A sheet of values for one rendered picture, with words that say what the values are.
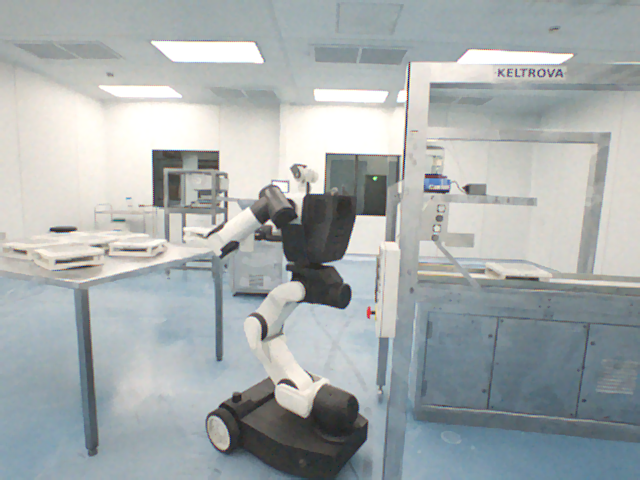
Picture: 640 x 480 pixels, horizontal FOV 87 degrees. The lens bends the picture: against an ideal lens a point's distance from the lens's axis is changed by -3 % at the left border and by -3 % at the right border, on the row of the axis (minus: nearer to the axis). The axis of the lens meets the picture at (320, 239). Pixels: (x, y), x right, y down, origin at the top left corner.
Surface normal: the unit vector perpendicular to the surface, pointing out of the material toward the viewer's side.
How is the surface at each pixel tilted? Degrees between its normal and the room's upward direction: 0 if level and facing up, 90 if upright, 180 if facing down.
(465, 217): 90
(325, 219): 90
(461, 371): 90
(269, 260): 90
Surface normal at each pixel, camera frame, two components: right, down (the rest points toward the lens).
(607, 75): -0.14, 0.12
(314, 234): -0.58, 0.08
